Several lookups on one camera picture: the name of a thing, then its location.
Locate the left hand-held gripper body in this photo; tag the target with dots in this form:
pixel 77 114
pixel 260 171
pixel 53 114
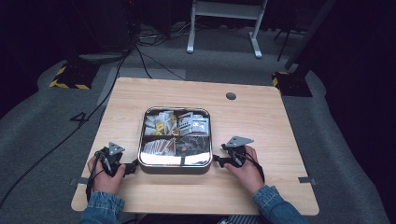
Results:
pixel 109 158

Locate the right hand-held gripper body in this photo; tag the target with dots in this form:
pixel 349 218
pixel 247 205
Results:
pixel 237 152

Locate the clear plastic box lid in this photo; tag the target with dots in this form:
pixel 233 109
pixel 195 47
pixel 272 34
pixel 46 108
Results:
pixel 162 159

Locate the brown compartment box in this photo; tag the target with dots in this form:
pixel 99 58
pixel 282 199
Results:
pixel 174 170

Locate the person's left hand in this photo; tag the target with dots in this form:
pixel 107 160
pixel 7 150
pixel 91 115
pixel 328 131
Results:
pixel 106 182

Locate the person's right hand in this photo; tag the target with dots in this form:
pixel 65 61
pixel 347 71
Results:
pixel 247 174

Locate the pile of brown white sachets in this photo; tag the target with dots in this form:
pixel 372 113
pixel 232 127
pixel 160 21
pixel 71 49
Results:
pixel 158 146

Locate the pile of dark packets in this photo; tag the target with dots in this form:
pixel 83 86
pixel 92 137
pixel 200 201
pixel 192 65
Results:
pixel 193 144

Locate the pile of red white packets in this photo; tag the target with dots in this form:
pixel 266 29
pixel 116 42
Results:
pixel 193 123

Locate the pile of white yellow packets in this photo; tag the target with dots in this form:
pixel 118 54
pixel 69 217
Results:
pixel 160 123

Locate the grey round table grommet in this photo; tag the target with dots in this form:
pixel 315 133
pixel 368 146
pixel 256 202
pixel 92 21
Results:
pixel 230 95

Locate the person's striped clothing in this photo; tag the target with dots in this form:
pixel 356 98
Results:
pixel 239 219

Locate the black yellow striped base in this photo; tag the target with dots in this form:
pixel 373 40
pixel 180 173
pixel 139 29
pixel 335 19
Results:
pixel 291 84
pixel 73 76

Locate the grey round stand base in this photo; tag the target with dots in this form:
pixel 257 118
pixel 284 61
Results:
pixel 101 57

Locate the black thin stand leg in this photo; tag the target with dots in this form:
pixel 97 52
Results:
pixel 285 43

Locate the grey table edge bracket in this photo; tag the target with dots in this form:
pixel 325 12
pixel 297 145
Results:
pixel 306 179
pixel 77 180

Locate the white metal stand frame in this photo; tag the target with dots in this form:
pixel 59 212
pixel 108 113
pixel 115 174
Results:
pixel 224 9

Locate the dark slanted post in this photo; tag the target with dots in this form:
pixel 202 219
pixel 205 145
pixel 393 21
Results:
pixel 311 34

